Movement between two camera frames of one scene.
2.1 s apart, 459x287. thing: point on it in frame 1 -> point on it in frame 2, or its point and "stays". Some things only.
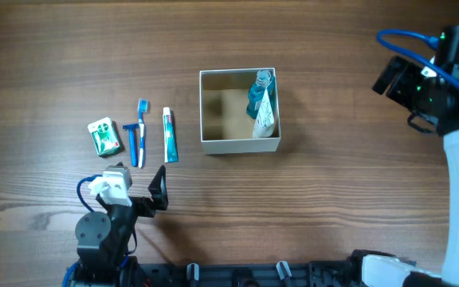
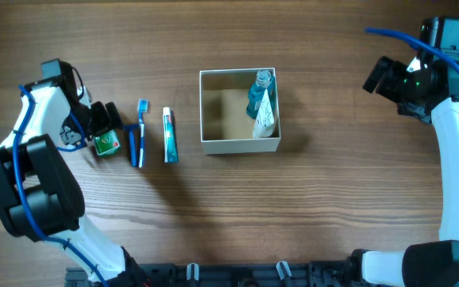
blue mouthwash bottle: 264,80 stays
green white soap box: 105,136 stays
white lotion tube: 264,123 stays
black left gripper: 157,187 -> 103,123
